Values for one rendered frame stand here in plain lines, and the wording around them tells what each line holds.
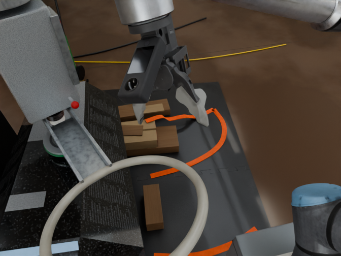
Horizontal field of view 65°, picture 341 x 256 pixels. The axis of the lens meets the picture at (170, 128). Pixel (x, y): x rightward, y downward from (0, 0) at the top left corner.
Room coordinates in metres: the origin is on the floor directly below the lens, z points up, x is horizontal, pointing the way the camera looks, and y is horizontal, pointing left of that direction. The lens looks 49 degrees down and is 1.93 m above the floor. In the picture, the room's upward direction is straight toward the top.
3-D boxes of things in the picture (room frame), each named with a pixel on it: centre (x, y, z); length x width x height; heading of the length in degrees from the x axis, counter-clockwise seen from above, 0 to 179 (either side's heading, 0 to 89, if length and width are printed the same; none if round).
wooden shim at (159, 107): (1.84, 0.19, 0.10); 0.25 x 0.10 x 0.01; 102
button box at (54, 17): (0.87, 0.40, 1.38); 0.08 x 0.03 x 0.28; 37
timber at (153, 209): (0.85, 0.13, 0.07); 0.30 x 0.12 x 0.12; 8
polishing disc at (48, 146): (0.86, 0.53, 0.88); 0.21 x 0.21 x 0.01
